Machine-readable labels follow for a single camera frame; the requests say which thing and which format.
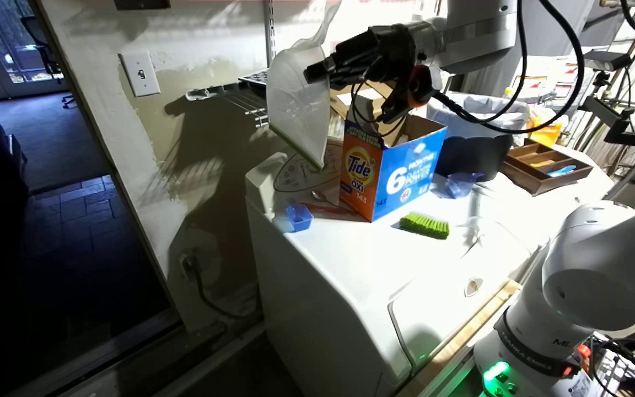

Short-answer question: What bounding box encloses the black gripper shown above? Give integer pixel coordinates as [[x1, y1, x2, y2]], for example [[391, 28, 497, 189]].
[[302, 23, 420, 97]]

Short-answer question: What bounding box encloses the robot base electronics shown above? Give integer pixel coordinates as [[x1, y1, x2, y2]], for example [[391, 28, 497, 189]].
[[563, 329, 635, 397]]

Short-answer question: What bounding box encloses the orange blue Tide detergent box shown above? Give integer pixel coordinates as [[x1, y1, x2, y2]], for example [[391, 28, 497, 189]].
[[338, 112, 450, 226]]

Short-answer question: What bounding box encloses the blue plastic lid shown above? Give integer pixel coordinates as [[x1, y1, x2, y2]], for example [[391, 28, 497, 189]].
[[282, 200, 315, 236]]

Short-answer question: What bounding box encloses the trash bin with white bag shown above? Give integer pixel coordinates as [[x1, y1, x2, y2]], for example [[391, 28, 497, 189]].
[[426, 91, 537, 183]]

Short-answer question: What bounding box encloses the green bristle hand brush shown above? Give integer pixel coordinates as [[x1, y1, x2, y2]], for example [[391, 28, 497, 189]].
[[397, 209, 453, 242]]

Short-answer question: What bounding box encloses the yellow packet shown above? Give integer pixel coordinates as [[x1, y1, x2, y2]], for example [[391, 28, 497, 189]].
[[526, 109, 570, 150]]

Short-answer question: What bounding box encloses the brown wooden tray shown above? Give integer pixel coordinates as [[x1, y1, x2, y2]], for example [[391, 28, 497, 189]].
[[498, 139, 595, 196]]

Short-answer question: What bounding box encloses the white washing machine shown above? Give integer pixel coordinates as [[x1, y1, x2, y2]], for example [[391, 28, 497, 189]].
[[243, 142, 623, 397]]

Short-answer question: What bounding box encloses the distant glass door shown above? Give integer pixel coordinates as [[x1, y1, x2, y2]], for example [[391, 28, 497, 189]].
[[0, 0, 71, 104]]

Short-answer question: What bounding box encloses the green lit device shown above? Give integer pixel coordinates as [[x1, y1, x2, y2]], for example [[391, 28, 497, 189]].
[[478, 359, 520, 397]]

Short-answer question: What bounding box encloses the white shelf rail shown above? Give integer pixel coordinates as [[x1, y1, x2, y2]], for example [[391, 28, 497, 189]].
[[261, 0, 279, 63]]

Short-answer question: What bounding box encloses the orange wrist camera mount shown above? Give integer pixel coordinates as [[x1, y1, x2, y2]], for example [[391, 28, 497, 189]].
[[403, 65, 438, 106]]

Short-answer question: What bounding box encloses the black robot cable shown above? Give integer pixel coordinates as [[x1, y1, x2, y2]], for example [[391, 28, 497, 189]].
[[435, 0, 590, 138]]

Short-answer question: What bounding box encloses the white light switch plate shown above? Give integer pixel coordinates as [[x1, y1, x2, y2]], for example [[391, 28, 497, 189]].
[[117, 48, 163, 100]]

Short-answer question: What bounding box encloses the black power cord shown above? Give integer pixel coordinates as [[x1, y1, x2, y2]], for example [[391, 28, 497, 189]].
[[184, 258, 261, 322]]

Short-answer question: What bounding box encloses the black camera stand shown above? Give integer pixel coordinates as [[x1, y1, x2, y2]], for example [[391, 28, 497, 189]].
[[580, 43, 635, 213]]

